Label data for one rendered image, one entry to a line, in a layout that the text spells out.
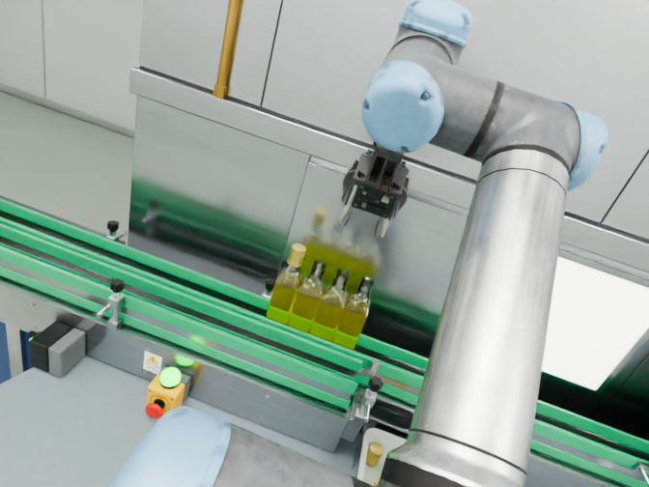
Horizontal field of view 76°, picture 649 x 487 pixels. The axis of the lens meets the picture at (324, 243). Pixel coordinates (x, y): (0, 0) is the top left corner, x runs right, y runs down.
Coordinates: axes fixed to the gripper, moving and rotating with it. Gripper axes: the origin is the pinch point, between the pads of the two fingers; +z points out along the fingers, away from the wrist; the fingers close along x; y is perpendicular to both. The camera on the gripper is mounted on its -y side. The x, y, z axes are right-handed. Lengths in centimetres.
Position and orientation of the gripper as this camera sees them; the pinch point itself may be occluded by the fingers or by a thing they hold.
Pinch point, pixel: (362, 221)
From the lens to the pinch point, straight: 71.9
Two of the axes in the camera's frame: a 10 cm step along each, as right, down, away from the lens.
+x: 9.4, 3.4, -0.6
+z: -1.9, 6.5, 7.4
